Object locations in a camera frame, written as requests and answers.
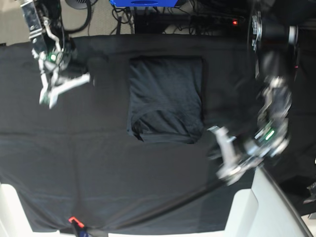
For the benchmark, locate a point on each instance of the white bin left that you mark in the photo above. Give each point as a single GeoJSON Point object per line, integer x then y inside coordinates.
{"type": "Point", "coordinates": [13, 220]}

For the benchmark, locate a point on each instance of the white bin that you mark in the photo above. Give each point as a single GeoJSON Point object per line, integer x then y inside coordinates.
{"type": "Point", "coordinates": [13, 220]}
{"type": "Point", "coordinates": [264, 211]}

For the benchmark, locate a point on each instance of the white bin right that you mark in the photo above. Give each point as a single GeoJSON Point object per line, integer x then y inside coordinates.
{"type": "Point", "coordinates": [264, 211]}

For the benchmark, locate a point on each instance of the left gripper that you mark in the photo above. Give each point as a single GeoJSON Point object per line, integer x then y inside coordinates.
{"type": "Point", "coordinates": [238, 156]}

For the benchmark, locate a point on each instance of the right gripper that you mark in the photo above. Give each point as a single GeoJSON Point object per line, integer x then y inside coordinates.
{"type": "Point", "coordinates": [55, 78]}

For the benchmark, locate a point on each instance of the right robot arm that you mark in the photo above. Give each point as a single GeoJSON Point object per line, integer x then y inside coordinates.
{"type": "Point", "coordinates": [53, 46]}

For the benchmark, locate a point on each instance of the black table cloth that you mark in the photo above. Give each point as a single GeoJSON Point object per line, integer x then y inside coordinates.
{"type": "Point", "coordinates": [77, 159]}

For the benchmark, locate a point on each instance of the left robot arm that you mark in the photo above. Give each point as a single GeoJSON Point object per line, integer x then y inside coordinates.
{"type": "Point", "coordinates": [273, 35]}

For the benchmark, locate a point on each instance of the blue box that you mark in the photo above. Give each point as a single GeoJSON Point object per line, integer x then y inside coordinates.
{"type": "Point", "coordinates": [143, 3]}

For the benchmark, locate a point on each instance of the black power strip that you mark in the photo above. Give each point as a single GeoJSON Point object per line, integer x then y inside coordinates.
{"type": "Point", "coordinates": [217, 20]}

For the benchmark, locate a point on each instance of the dark grey T-shirt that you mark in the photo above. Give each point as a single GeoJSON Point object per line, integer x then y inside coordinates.
{"type": "Point", "coordinates": [165, 103]}

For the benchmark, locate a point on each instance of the round black floor base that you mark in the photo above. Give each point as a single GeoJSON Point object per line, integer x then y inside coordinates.
{"type": "Point", "coordinates": [77, 4]}

